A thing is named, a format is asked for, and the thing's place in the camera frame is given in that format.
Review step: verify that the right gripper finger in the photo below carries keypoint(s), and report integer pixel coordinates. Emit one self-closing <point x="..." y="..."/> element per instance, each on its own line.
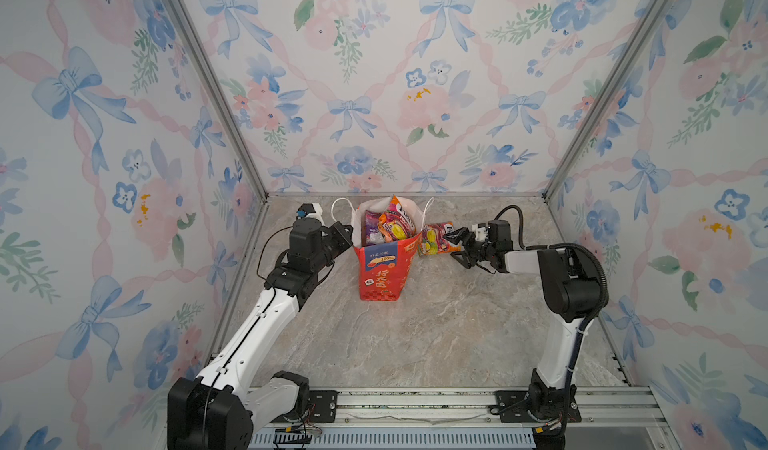
<point x="460" y="235"/>
<point x="464" y="259"/>

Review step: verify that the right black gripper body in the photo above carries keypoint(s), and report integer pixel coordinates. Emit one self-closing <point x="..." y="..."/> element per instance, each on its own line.
<point x="477" y="251"/>

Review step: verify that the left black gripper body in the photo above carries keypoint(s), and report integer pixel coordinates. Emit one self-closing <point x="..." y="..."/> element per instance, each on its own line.
<point x="331" y="245"/>

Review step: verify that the pink yellow Fox's candy bag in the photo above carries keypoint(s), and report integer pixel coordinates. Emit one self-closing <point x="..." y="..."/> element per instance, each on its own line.
<point x="433" y="240"/>

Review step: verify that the orange snack bag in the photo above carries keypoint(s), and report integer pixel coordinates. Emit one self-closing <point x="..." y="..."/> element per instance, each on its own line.
<point x="394" y="224"/>

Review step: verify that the red pink paper bag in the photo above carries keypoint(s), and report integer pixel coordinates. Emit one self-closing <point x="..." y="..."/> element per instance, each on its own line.
<point x="384" y="268"/>

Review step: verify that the purple Fox's candy bag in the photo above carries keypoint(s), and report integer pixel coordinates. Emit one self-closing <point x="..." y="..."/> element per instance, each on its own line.
<point x="372" y="234"/>

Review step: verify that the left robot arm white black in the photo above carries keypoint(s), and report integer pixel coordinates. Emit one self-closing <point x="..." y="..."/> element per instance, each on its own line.
<point x="218" y="409"/>

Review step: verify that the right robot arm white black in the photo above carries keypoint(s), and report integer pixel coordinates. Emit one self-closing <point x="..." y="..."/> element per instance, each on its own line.
<point x="574" y="288"/>

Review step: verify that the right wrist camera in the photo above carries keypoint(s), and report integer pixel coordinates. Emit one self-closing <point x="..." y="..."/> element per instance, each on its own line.
<point x="480" y="232"/>

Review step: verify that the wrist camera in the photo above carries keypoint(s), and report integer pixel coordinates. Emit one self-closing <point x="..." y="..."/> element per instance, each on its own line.
<point x="310" y="211"/>
<point x="480" y="232"/>

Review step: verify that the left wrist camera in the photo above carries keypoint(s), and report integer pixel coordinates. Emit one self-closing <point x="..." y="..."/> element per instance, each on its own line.
<point x="310" y="211"/>

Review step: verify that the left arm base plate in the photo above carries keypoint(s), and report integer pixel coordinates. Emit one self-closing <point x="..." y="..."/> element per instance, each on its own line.
<point x="314" y="406"/>

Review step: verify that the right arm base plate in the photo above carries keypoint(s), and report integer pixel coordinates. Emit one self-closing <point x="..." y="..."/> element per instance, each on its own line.
<point x="518" y="406"/>

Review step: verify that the aluminium mounting rail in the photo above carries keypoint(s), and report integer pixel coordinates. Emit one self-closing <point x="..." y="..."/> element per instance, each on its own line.
<point x="458" y="418"/>

